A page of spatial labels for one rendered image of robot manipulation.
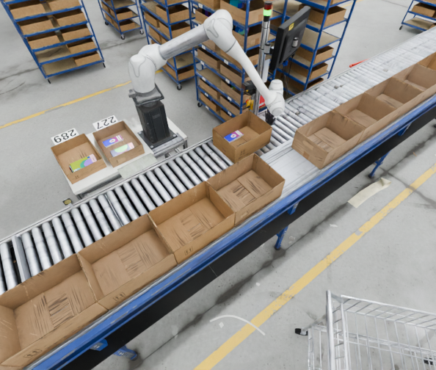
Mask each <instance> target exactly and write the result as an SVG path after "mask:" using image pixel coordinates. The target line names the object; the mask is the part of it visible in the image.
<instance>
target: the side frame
mask: <svg viewBox="0 0 436 370"><path fill-rule="evenodd" d="M435 106H436V96H435V97H434V98H433V99H431V100H430V101H428V102H426V103H425V104H424V105H422V106H420V107H419V108H418V109H416V110H415V111H414V112H412V113H410V114H409V115H408V116H406V117H404V118H403V119H401V120H400V121H399V122H397V123H395V124H394V125H393V126H391V127H390V128H388V129H387V130H385V131H383V132H382V133H381V134H379V135H378V136H376V137H375V138H373V139H372V140H370V141H369V142H367V143H366V144H365V145H363V146H362V147H360V148H358V149H357V150H356V151H354V152H353V153H351V154H349V155H348V156H347V157H345V158H344V159H342V160H341V161H339V162H338V163H337V164H335V165H333V166H332V167H331V168H329V169H328V170H326V171H324V172H323V173H322V174H320V175H318V176H317V177H315V178H314V179H313V180H312V181H310V182H308V183H307V184H306V185H304V186H302V187H301V188H299V189H298V190H297V191H295V192H293V193H292V194H290V195H289V196H288V197H286V198H285V199H283V200H281V201H280V202H279V203H277V204H276V205H274V206H273V207H271V208H270V209H268V210H267V211H265V212H264V213H263V214H261V215H260V216H258V217H256V218H255V219H254V220H252V221H251V222H249V223H247V224H246V225H245V226H243V227H242V228H240V229H238V230H237V231H236V232H235V233H233V234H231V235H230V236H229V237H227V238H226V239H224V240H222V241H221V242H220V243H218V244H216V245H215V246H213V247H212V248H211V249H210V250H208V251H206V252H205V253H204V254H202V255H200V256H199V257H197V258H196V259H195V260H193V261H191V262H190V263H188V264H187V265H186V266H184V267H183V268H181V269H179V270H178V271H177V272H175V273H174V274H172V275H171V276H169V277H168V278H166V279H165V280H163V281H162V282H160V283H159V284H158V285H156V286H154V287H153V288H152V289H150V290H149V291H147V292H145V293H144V294H143V295H141V296H140V297H138V298H136V299H135V300H134V301H132V302H131V303H129V304H128V305H127V306H125V307H124V308H122V309H120V310H119V311H118V312H116V313H114V314H113V315H111V316H110V317H109V318H107V319H106V320H104V321H103V322H101V323H100V324H98V325H97V326H95V327H94V328H93V329H91V330H89V331H88V332H86V333H85V334H84V335H82V336H80V337H79V338H77V339H76V340H75V341H73V342H72V343H70V344H68V345H67V346H66V347H64V348H63V349H61V350H60V351H58V352H57V353H55V354H54V355H52V356H51V357H50V358H48V359H47V360H45V361H43V362H42V363H41V364H39V365H38V366H36V367H34V368H33V369H32V370H60V369H61V368H62V367H64V366H66V365H67V364H69V362H71V361H72V360H74V359H76V358H77V357H78V356H80V355H81V354H83V353H84V352H86V351H87V350H88V349H90V348H91V347H93V346H94V345H96V344H97V343H98V342H99V341H101V340H103V339H104V338H105V337H107V336H108V335H110V334H111V333H113V332H114V331H116V330H117V329H118V328H119V327H121V326H123V325H124V324H125V323H126V322H128V321H130V320H131V319H133V318H134V317H135V316H137V315H138V314H140V313H141V312H143V311H144V310H145V309H147V308H148V307H150V306H151V305H152V304H154V303H155V302H157V301H158V300H160V299H161V298H162V297H164V296H165V295H167V294H169V293H170V292H171V291H172V290H174V289H175V288H177V287H178V286H180V285H181V284H182V283H184V282H185V281H187V280H188V279H190V278H191V277H192V276H194V275H196V274H197V273H198V272H199V271H201V270H202V269H204V268H205V267H207V266H208V265H209V264H211V263H212V262H214V261H215V260H217V259H218V258H219V257H221V256H222V255H224V254H226V252H228V251H229V250H231V249H232V248H234V247H235V246H236V245H238V244H239V243H241V242H243V241H244V240H245V239H246V238H248V237H249V236H251V235H253V234H254V233H255V232H256V231H258V230H260V229H261V228H262V227H263V226H265V225H267V224H268V223H269V222H271V221H272V220H274V219H275V218H276V217H278V216H280V215H281V214H282V213H283V212H285V211H287V210H288V209H290V208H291V207H292V206H294V205H295V204H296V203H298V202H299V201H301V200H302V199H303V198H305V197H307V196H308V195H309V194H310V193H312V192H314V191H315V190H317V189H318V188H319V187H320V186H322V185H324V184H325V183H327V182H328V181H329V180H331V179H332V178H334V177H335V176H337V175H338V174H339V173H341V172H342V171H344V170H345V169H346V168H347V167H349V166H351V165H352V164H354V163H355V162H356V161H358V160H359V159H361V158H362V157H364V156H365V155H366V154H367V153H369V152H371V151H372V150H373V149H375V148H376V147H378V146H379V145H381V144H382V143H383V142H385V141H386V140H388V139H389V138H391V137H392V136H393V135H395V134H396V133H398V132H399V131H401V130H402V129H403V128H405V127H406V126H408V125H409V124H411V123H412V122H413V121H415V120H416V119H418V118H419V117H420V116H422V115H423V114H425V113H426V112H428V111H429V110H430V109H432V108H433V107H435Z"/></svg>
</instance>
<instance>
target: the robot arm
mask: <svg viewBox="0 0 436 370"><path fill-rule="evenodd" d="M232 28H233V20H232V18H231V15H230V13H229V12H228V11H227V10H217V11H216V12H215V13H214V14H213V15H211V16H210V17H209V18H207V19H206V20H205V21H204V24H202V25H200V26H198V27H196V28H194V29H192V30H190V31H188V32H186V33H184V34H182V35H180V36H178V37H176V38H174V39H172V40H170V41H168V42H166V43H164V44H162V45H159V44H156V43H155V44H153V45H146V46H144V47H143V48H142V49H141V50H140V51H139V53H138V54H136V55H133V56H132V57H131V58H130V60H129V62H128V72H129V75H130V78H131V82H132V84H133V87H134V88H132V89H131V92H130V93H129V94H128V96H129V98H136V99H137V103H142V102H143V101H147V100H150V99H153V98H160V97H161V94H160V93H159V92H158V90H157V89H156V87H155V84H154V79H155V72H156V70H158V69H159V68H161V67H162V66H164V65H166V63H167V60H168V59H169V58H171V57H174V56H175V55H178V54H180V53H182V52H184V51H186V50H188V49H190V48H193V47H195V46H197V45H199V44H201V43H203V42H205V41H207V40H213V41H214V42H215V44H216V45H217V46H218V47H219V48H221V49H222V50H223V51H224V52H225V53H226V54H228V55H230V56H231V57H233V58H234V59H235V60H236V61H237V62H239V63H240V65H241V66H242V67H243V68H244V69H245V71H246V72H247V74H248V76H249V77H250V79H251V80H252V82H253V84H254V85H255V86H256V88H257V89H258V91H259V93H260V94H261V95H262V96H263V97H264V99H265V102H264V103H265V104H266V106H267V110H266V111H264V112H265V122H266V123H268V124H269V125H270V126H273V125H274V123H275V121H276V119H277V117H276V116H279V115H281V114H282V113H283V112H284V109H285V102H284V99H283V83H282V81H281V80H278V79H275V80H272V81H271V83H270V85H269V89H267V88H266V86H265V84H264V83H263V81H262V80H261V77H260V76H259V75H258V73H257V71H256V69H255V68H254V66H253V65H252V63H251V61H250V60H249V58H248V57H247V55H246V54H245V53H244V52H243V50H242V49H241V46H240V45H239V44H238V42H237V40H236V39H235V37H234V36H233V35H232ZM273 118H274V119H273Z"/></svg>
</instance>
